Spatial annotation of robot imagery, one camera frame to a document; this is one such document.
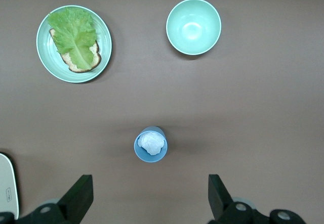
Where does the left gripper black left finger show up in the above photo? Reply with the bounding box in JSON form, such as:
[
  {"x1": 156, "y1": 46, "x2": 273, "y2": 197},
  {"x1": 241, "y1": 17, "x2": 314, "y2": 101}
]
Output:
[{"x1": 0, "y1": 174, "x2": 94, "y2": 224}]

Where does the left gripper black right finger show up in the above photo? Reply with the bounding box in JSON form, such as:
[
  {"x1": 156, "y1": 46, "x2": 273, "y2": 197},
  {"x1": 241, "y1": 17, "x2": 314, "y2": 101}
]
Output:
[{"x1": 207, "y1": 174, "x2": 307, "y2": 224}]

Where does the blue cup holding paper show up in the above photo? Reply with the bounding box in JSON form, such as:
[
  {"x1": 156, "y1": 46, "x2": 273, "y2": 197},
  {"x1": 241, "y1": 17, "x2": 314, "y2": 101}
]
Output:
[{"x1": 133, "y1": 125, "x2": 169, "y2": 163}]

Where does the cream toaster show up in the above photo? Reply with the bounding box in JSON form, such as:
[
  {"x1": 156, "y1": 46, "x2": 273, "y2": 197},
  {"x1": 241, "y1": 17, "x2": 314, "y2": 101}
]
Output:
[{"x1": 0, "y1": 152, "x2": 20, "y2": 220}]

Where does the crumpled white paper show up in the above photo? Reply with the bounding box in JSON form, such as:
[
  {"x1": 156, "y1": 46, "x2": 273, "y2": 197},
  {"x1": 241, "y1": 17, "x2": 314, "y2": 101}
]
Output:
[{"x1": 137, "y1": 130, "x2": 165, "y2": 156}]

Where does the brown table cover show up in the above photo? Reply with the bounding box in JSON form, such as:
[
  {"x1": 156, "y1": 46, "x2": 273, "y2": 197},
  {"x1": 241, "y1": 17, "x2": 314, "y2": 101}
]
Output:
[{"x1": 0, "y1": 0, "x2": 324, "y2": 224}]

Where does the toast bread slice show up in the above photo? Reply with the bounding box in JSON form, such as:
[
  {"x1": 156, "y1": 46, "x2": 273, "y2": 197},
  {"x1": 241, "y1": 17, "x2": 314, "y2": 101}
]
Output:
[{"x1": 49, "y1": 28, "x2": 102, "y2": 73}]

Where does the mint green plate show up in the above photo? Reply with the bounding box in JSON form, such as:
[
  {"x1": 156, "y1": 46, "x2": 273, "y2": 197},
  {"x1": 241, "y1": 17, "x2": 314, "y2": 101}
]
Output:
[{"x1": 36, "y1": 5, "x2": 113, "y2": 84}]

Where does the green lettuce leaf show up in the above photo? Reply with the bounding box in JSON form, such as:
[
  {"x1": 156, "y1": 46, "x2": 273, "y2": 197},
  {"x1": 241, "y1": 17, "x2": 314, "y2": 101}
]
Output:
[{"x1": 47, "y1": 6, "x2": 98, "y2": 70}]

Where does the mint green bowl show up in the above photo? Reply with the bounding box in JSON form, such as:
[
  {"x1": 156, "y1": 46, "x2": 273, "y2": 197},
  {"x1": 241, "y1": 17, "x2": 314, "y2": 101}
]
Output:
[{"x1": 166, "y1": 0, "x2": 222, "y2": 56}]

